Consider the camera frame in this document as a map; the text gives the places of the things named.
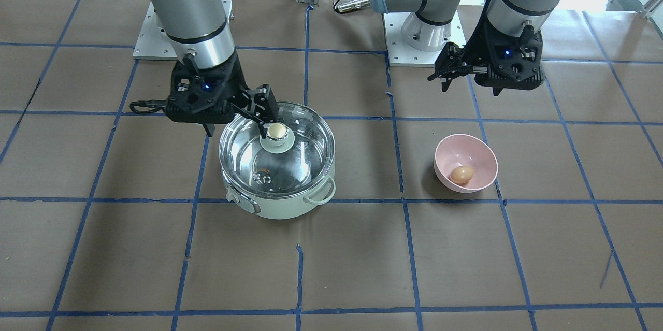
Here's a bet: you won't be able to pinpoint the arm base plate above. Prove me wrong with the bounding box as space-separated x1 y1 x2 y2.
383 12 466 67
133 0 232 61

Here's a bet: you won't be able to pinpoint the pale green cooking pot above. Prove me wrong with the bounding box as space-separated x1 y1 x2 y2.
219 102 336 220

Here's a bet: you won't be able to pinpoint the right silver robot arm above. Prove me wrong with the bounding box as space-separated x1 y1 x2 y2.
130 0 279 138

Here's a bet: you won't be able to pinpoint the glass pot lid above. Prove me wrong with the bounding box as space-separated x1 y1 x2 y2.
219 102 335 199

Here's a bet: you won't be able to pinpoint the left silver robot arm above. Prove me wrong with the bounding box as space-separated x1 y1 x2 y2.
370 0 560 96

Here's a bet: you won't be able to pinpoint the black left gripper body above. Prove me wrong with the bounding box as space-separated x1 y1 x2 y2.
474 24 545 91

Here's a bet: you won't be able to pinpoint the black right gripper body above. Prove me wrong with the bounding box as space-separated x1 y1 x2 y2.
164 51 250 124

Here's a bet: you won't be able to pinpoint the brown egg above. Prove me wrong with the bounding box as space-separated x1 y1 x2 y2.
449 165 474 185

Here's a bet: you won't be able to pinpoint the pink bowl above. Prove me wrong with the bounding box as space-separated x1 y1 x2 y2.
433 134 499 193

